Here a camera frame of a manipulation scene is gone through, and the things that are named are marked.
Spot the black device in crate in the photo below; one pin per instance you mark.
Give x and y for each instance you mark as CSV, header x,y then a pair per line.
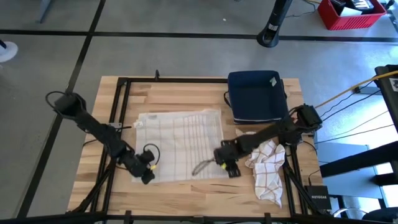
x,y
362,3

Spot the red plastic crate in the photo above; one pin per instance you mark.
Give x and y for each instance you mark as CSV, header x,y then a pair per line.
x,y
348,21

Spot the white round stand base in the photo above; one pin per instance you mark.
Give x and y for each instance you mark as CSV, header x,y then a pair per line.
x,y
7,52

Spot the black floor stand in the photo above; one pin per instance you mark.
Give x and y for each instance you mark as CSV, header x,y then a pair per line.
x,y
273,25

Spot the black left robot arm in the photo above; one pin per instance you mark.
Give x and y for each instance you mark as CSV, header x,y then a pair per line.
x,y
99,133

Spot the white towel with red checks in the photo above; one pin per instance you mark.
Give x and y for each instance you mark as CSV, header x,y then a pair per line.
x,y
267,174

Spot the white towel with grey checks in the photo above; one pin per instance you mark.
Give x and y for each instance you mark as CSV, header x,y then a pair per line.
x,y
180,143

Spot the white box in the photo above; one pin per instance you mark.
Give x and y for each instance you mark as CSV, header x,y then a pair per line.
x,y
349,12

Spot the grey furniture leg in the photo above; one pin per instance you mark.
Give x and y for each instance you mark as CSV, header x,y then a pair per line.
x,y
43,9

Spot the navy fabric basket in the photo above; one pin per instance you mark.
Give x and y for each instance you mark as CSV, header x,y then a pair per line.
x,y
256,96

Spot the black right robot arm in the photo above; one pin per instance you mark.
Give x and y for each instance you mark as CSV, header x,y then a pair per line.
x,y
267,137

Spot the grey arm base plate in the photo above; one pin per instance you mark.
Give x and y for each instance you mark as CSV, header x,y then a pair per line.
x,y
115,125

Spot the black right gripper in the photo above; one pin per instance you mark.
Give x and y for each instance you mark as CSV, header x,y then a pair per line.
x,y
228,152

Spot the black office chair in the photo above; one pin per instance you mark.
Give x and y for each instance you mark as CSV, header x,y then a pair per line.
x,y
379,216

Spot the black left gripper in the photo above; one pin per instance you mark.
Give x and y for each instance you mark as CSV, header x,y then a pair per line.
x,y
138,165

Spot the grey power strip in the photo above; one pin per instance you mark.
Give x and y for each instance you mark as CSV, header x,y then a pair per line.
x,y
368,90

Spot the black desk foot beam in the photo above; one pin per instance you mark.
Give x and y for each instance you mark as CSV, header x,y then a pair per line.
x,y
357,160

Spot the black metal table frame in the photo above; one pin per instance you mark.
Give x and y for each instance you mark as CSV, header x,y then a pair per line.
x,y
186,80

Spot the black desk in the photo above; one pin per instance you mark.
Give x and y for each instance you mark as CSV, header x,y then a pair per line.
x,y
388,93

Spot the black Netgear network switch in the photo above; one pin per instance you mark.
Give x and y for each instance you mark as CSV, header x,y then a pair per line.
x,y
317,197

